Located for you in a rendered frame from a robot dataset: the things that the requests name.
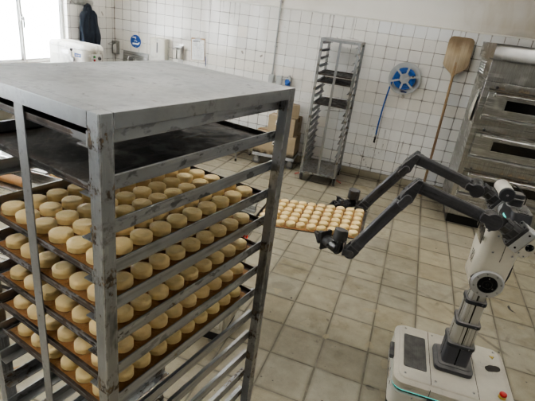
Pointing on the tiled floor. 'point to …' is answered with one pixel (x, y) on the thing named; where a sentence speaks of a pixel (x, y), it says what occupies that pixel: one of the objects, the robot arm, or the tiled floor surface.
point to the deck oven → (497, 128)
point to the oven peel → (454, 52)
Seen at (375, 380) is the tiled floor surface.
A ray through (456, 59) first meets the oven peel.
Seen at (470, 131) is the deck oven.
